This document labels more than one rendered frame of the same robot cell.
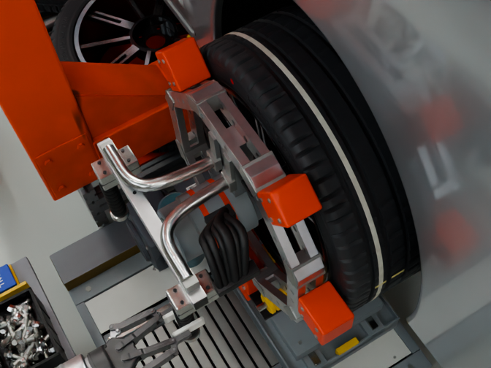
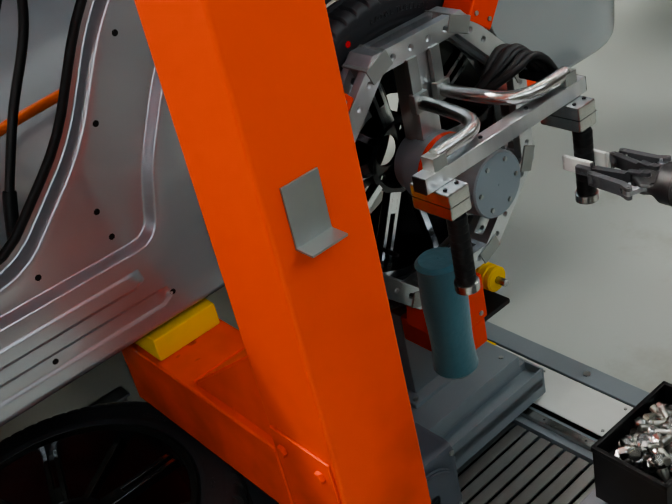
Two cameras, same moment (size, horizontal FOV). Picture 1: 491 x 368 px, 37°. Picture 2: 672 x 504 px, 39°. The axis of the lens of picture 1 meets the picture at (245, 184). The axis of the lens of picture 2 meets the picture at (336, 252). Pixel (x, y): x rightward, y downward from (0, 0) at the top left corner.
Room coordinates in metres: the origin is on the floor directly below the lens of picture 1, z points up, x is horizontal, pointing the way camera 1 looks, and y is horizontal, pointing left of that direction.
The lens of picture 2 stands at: (1.25, 1.60, 1.71)
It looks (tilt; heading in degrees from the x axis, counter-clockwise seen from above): 31 degrees down; 261
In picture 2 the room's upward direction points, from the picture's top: 13 degrees counter-clockwise
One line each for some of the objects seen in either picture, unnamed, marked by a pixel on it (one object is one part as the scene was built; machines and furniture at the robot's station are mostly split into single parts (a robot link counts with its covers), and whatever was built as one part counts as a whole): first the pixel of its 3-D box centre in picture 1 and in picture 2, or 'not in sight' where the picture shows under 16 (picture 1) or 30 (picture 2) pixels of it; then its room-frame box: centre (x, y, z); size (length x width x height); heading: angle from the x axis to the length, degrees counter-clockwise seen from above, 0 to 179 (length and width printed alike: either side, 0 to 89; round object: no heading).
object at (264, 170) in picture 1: (241, 198); (428, 163); (0.79, 0.01, 0.85); 0.54 x 0.07 x 0.54; 26
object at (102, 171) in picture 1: (116, 167); (440, 194); (0.85, 0.27, 0.93); 0.09 x 0.05 x 0.05; 116
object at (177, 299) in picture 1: (193, 293); (567, 110); (0.55, 0.12, 0.93); 0.09 x 0.05 x 0.05; 116
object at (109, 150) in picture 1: (158, 146); (424, 110); (0.83, 0.17, 1.03); 0.19 x 0.18 x 0.11; 116
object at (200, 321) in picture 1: (188, 328); (592, 156); (0.51, 0.14, 0.83); 0.07 x 0.01 x 0.03; 115
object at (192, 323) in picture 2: not in sight; (168, 319); (1.35, 0.03, 0.70); 0.14 x 0.14 x 0.05; 26
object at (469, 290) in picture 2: (113, 197); (461, 250); (0.84, 0.30, 0.83); 0.04 x 0.04 x 0.16
